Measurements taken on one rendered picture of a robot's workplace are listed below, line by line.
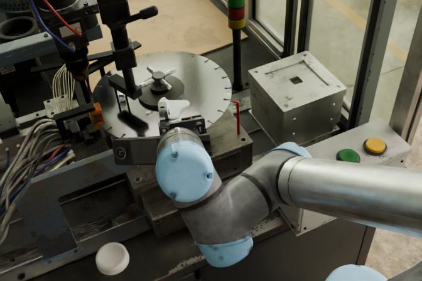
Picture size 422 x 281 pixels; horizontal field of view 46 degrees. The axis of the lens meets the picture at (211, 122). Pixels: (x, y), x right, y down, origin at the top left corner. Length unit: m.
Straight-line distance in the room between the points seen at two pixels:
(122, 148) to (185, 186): 0.24
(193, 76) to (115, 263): 0.47
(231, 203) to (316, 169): 0.13
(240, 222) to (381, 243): 1.40
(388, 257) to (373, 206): 1.45
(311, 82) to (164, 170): 0.69
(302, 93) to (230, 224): 0.60
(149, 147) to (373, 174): 0.39
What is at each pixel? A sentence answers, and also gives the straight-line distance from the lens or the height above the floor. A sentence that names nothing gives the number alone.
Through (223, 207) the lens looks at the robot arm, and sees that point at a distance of 0.69.
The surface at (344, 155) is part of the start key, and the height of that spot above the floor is 0.91.
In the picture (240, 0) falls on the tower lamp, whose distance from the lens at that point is 1.28.
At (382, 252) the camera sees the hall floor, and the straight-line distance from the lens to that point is 2.05.
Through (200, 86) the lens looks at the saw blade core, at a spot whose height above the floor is 0.95.
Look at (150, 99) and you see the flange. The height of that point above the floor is 0.96.
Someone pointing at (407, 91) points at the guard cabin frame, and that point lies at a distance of 1.11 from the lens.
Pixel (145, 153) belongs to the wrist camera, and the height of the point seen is 1.09.
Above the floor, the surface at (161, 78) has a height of 1.00.
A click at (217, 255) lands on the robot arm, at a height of 1.08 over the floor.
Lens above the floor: 1.70
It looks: 44 degrees down
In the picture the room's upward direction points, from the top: 4 degrees counter-clockwise
